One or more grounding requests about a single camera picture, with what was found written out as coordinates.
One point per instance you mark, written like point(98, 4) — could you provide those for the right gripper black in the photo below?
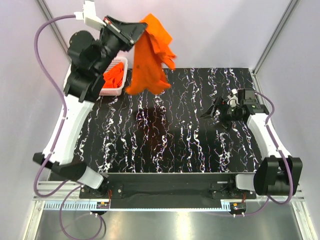
point(217, 103)

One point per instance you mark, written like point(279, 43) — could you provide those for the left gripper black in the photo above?
point(127, 33)

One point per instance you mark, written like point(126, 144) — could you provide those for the orange t shirt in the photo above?
point(150, 52)

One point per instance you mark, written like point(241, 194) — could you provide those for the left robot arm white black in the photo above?
point(90, 59)

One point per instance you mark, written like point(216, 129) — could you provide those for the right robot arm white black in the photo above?
point(279, 172)

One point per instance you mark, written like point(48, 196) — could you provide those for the orange t shirts in basket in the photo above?
point(114, 77)

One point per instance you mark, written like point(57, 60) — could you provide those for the black marble pattern mat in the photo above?
point(166, 133)

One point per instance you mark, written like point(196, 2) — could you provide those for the white plastic basket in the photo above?
point(88, 87)

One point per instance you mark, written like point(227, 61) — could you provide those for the right connector box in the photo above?
point(237, 206)

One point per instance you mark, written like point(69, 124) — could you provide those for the connector box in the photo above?
point(103, 205)
point(237, 206)

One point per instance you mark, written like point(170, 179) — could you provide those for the left connector box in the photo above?
point(103, 205)

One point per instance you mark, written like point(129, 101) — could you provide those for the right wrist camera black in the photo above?
point(241, 97)

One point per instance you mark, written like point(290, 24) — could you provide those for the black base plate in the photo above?
point(177, 183)

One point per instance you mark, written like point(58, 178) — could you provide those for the aluminium frame rail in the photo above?
point(73, 197)

